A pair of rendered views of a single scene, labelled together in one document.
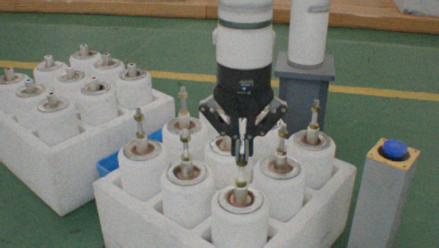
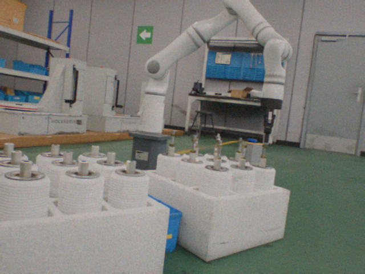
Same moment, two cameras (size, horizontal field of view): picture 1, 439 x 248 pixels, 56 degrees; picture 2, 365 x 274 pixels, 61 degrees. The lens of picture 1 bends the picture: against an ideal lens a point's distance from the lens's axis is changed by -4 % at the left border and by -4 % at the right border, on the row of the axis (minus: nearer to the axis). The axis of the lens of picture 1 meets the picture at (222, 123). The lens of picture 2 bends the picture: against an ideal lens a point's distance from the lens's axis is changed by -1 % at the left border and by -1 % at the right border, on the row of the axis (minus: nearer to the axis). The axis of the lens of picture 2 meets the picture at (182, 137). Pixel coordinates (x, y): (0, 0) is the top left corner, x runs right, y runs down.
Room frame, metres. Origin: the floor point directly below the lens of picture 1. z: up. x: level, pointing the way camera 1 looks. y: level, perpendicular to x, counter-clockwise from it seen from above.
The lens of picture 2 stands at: (0.63, 1.12, 0.42)
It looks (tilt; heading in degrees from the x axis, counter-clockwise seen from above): 5 degrees down; 281
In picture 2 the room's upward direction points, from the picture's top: 7 degrees clockwise
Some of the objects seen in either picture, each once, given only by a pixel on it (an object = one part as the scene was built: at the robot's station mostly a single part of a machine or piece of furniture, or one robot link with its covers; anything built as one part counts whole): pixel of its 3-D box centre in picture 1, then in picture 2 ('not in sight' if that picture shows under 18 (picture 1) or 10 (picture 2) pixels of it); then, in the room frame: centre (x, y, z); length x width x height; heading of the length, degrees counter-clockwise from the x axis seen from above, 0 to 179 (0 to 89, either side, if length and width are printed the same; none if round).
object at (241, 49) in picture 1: (244, 32); (267, 89); (0.57, -0.03, 0.52); 0.11 x 0.09 x 0.06; 178
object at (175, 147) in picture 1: (186, 162); (189, 187); (0.79, 0.08, 0.16); 0.10 x 0.10 x 0.18
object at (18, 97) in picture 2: not in sight; (7, 95); (4.77, -3.67, 0.36); 0.50 x 0.38 x 0.21; 170
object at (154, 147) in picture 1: (142, 149); (217, 168); (0.70, 0.15, 0.25); 0.08 x 0.08 x 0.01
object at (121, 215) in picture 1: (228, 209); (210, 204); (0.71, -0.01, 0.09); 0.39 x 0.39 x 0.18; 51
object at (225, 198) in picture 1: (240, 198); (262, 166); (0.55, -0.03, 0.25); 0.08 x 0.08 x 0.01
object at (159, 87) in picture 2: not in sight; (157, 78); (1.03, -0.21, 0.54); 0.09 x 0.09 x 0.17; 87
